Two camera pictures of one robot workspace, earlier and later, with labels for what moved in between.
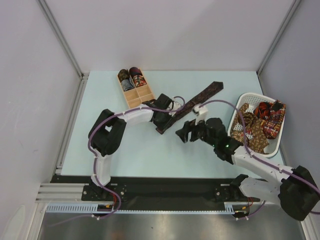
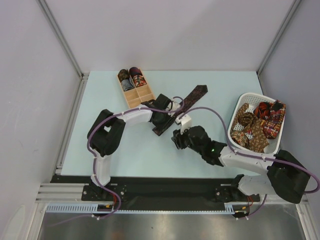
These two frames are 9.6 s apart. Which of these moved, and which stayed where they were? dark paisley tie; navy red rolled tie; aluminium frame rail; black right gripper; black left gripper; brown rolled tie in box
Moved: black right gripper; dark paisley tie
Stayed: navy red rolled tie; brown rolled tie in box; aluminium frame rail; black left gripper
